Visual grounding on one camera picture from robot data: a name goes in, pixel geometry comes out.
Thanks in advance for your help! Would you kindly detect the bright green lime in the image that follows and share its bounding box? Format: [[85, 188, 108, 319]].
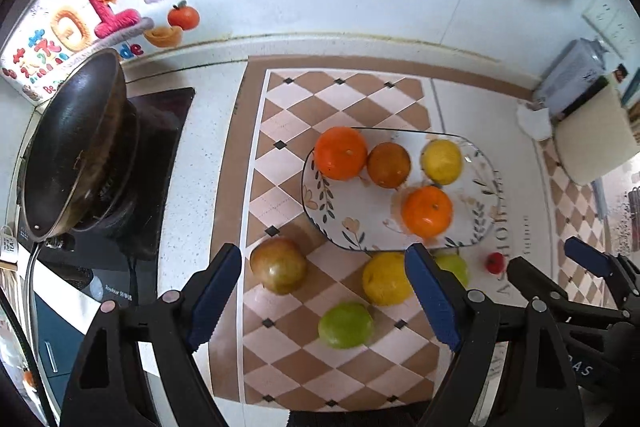
[[318, 302, 375, 350]]

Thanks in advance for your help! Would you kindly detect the blue cabinet drawer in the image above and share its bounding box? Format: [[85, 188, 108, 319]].
[[30, 292, 96, 388]]

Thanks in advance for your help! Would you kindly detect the black glass cooktop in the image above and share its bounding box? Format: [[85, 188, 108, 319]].
[[30, 87, 196, 309]]

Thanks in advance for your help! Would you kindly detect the bright orange tangerine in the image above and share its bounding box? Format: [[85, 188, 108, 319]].
[[401, 185, 454, 239]]

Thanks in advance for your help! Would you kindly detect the floral white plate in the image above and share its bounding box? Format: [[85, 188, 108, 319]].
[[301, 127, 499, 254]]

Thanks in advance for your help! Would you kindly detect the brown green round fruit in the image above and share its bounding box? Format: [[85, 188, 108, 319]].
[[250, 237, 308, 295]]

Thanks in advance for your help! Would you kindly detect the colourful lettering wall sticker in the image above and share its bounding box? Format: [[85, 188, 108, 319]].
[[1, 0, 153, 102]]

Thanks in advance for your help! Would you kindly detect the dark brownish orange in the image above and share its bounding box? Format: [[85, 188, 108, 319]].
[[367, 142, 412, 188]]

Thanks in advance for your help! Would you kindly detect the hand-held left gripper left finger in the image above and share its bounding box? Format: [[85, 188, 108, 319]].
[[60, 243, 244, 427]]

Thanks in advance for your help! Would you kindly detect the brown checkered mat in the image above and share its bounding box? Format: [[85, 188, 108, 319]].
[[210, 55, 563, 413], [535, 134, 613, 303]]

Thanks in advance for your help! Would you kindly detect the large bright orange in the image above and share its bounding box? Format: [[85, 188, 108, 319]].
[[314, 126, 369, 181]]

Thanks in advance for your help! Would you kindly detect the silver metal canister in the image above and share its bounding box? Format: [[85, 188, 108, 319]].
[[532, 38, 610, 115]]

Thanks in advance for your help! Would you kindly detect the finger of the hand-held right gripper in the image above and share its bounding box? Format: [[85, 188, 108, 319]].
[[506, 256, 629, 324], [564, 236, 640, 314]]

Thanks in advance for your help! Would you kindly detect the gold ingot wall sticker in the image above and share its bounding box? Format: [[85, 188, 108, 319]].
[[144, 25, 184, 48]]

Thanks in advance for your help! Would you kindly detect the tangerine wall sticker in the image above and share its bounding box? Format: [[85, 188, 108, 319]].
[[167, 0, 201, 30]]

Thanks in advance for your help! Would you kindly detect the beige cutting board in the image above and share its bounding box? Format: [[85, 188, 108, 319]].
[[554, 79, 640, 186]]

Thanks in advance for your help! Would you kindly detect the small pale green fruit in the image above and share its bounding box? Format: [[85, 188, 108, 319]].
[[436, 253, 471, 289]]

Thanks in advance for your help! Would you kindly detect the white crumpled cloth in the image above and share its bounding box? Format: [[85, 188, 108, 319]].
[[516, 103, 555, 140]]

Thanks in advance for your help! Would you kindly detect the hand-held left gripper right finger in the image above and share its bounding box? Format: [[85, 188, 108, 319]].
[[404, 243, 584, 427]]

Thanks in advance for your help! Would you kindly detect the yellow round fruit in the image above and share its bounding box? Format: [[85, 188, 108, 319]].
[[362, 252, 415, 306]]

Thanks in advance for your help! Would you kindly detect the dark frying pan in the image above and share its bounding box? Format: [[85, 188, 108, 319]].
[[22, 49, 129, 241]]

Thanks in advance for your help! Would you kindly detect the yellow lemon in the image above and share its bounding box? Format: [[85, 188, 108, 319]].
[[420, 139, 463, 186]]

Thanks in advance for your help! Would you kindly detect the white wall socket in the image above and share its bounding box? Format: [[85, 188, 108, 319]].
[[582, 0, 635, 58]]

